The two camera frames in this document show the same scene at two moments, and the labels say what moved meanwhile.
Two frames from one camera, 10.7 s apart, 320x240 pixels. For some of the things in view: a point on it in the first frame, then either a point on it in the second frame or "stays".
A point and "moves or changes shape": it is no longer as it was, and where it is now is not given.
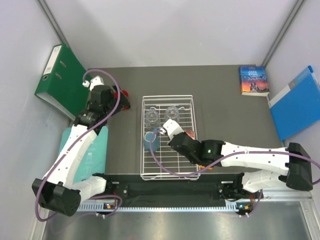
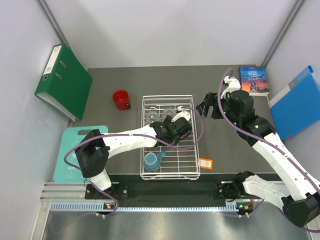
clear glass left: x=152 y=120 stays
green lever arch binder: x=61 y=80 stays
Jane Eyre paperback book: x=253 y=80 stays
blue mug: x=155 y=141 moves or changes shape
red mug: x=116 y=94 stays
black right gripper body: x=192 y=159 to x=225 y=104
